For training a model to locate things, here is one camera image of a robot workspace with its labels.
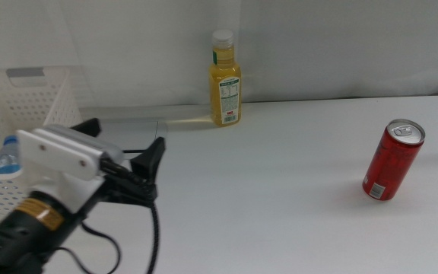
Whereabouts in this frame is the small water bottle blue cap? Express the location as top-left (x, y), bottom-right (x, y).
top-left (0, 135), bottom-right (23, 175)

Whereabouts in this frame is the yellow juice bottle white cap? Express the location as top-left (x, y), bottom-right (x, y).
top-left (208, 29), bottom-right (243, 127)

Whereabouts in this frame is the red drink can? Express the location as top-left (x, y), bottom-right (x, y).
top-left (362, 118), bottom-right (427, 202)

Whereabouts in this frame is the white backdrop cloth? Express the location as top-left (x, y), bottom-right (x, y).
top-left (0, 0), bottom-right (438, 110)

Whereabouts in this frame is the grey table cable hatch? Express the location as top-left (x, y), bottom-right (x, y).
top-left (78, 116), bottom-right (169, 154)

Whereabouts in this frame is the thin black cable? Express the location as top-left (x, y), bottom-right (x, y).
top-left (55, 222), bottom-right (123, 274)

